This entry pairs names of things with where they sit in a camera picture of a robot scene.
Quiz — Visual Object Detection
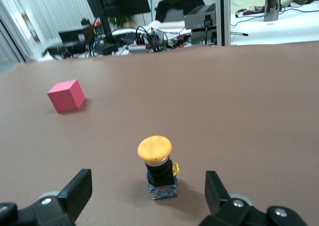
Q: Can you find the pink foam cube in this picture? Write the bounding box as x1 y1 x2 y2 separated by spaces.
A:
47 79 86 114

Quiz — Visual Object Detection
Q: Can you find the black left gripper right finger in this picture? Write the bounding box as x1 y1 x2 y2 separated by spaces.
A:
198 171 309 226

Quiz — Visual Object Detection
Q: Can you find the yellow-capped push button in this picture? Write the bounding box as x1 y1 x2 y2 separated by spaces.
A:
137 135 181 201

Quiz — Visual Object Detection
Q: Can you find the brown table cover cloth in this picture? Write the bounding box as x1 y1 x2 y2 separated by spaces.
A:
0 39 319 226

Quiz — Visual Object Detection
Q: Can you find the chrome monitor stand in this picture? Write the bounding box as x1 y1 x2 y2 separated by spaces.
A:
263 0 283 22

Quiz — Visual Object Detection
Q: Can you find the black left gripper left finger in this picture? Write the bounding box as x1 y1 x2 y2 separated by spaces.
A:
0 169 94 226

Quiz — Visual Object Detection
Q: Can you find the black equipment box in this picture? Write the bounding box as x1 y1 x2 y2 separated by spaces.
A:
58 25 95 44

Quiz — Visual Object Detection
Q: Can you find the black office chair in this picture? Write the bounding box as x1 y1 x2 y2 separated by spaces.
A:
155 0 206 22

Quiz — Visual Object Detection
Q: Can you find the grey power strip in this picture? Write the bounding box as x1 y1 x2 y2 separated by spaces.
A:
126 43 147 54

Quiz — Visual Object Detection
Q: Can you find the grey computer box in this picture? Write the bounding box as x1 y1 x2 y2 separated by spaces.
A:
184 3 217 46

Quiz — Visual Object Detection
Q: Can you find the aluminium frame post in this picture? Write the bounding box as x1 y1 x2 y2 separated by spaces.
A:
215 0 232 47

